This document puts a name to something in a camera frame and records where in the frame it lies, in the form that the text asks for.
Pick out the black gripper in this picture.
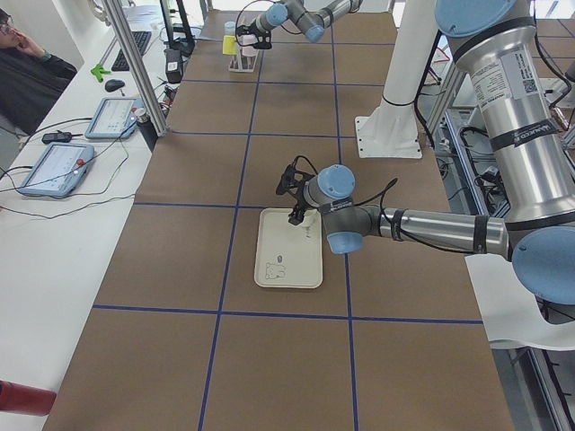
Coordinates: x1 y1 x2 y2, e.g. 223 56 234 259
235 23 272 49
276 156 314 225

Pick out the pink ikea cup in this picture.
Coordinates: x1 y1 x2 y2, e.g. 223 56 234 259
242 35 258 58

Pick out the yellow ikea cup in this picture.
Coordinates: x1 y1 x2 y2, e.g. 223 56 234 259
222 35 237 56

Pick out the blue ikea cup corner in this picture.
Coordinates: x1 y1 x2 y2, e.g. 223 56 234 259
224 21 235 37

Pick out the pale green ikea cup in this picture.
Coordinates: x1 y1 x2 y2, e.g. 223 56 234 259
299 210 322 229

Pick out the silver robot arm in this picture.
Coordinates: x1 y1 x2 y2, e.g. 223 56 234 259
276 1 574 304
234 0 362 50

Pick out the cream plastic tray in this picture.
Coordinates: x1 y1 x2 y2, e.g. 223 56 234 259
254 208 323 289

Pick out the black computer monitor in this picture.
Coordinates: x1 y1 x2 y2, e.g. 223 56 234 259
159 0 195 57

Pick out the black keyboard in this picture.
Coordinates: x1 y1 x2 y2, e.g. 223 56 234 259
111 30 154 73

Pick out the black computer mouse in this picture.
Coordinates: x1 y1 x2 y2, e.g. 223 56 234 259
104 79 126 92

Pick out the green plastic tool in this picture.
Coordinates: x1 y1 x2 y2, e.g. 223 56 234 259
91 64 111 83

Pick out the far blue teach pendant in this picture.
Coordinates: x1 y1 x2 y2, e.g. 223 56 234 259
84 97 142 139

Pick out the blue teach pendant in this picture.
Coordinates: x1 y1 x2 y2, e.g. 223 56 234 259
17 143 95 198
84 97 142 139

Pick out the black power adapter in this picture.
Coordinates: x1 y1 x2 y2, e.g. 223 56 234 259
41 131 74 145

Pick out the seated person black jacket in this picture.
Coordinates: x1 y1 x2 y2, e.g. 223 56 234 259
0 9 78 136

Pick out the white plastic chair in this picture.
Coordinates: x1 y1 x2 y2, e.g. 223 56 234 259
465 254 574 351

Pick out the near blue teach pendant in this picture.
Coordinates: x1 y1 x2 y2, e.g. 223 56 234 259
17 143 95 198

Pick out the red fire extinguisher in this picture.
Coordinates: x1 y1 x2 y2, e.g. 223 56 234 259
1 381 57 417

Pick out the white wire cup rack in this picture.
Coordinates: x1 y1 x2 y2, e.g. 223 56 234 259
228 46 260 73

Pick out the aluminium frame post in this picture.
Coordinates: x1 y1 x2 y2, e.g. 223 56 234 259
102 0 168 136

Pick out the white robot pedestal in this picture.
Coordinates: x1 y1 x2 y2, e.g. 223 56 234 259
355 0 438 159

